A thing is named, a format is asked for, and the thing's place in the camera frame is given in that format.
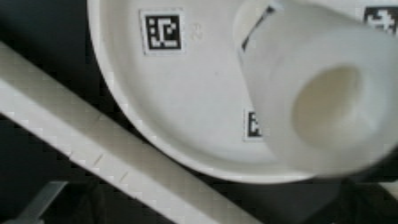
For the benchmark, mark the white cylindrical table leg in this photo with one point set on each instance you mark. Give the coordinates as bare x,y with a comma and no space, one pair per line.
320,68

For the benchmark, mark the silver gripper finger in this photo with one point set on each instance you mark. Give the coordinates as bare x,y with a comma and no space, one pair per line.
30,215

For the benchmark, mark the white round table top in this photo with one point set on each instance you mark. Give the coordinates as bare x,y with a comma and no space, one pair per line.
167,46

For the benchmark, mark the white front fence rail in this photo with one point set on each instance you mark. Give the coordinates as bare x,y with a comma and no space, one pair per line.
55,115

